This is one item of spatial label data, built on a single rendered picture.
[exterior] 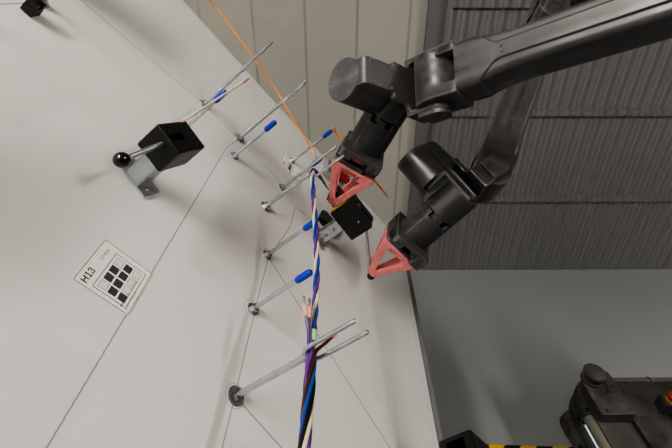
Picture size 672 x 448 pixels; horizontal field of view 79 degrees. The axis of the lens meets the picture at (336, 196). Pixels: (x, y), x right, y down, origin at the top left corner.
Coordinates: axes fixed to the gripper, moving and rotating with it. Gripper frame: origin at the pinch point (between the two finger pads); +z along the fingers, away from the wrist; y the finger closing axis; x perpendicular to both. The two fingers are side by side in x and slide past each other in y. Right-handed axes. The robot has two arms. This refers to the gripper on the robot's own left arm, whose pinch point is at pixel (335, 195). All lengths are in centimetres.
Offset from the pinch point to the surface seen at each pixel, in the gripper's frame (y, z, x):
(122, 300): 35.1, 2.0, -13.0
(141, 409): 40.5, 4.4, -7.1
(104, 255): 33.2, 0.6, -16.3
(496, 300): -124, 60, 108
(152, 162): 25.6, -4.7, -18.3
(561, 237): -151, 21, 127
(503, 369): -82, 67, 105
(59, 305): 38.9, 0.9, -15.6
